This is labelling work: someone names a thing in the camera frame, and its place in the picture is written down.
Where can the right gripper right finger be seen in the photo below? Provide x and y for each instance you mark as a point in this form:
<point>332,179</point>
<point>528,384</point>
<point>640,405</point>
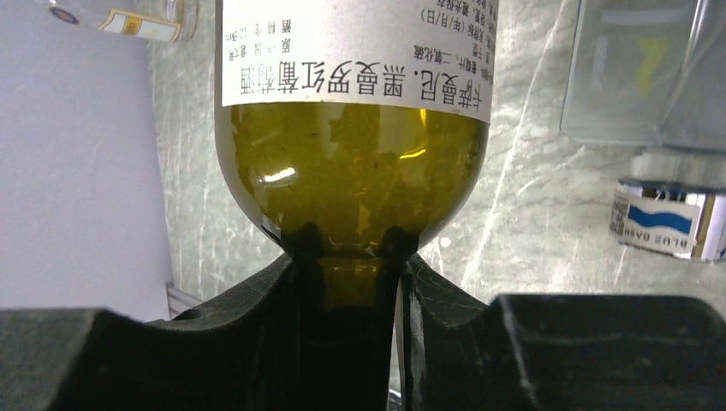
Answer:
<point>556,352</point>

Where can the clear blue-label bottle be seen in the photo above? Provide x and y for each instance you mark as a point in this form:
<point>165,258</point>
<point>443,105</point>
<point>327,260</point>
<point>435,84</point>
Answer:
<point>651,75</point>

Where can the dark green black-capped bottle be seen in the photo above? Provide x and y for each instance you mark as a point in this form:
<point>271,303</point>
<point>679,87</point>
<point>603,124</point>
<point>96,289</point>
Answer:
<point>350,133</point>

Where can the clear round liquor bottle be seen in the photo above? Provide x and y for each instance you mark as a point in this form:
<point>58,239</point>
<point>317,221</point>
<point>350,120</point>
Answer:
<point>176,25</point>

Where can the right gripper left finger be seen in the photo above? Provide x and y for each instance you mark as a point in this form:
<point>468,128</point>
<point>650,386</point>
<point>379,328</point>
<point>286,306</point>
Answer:
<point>236,351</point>

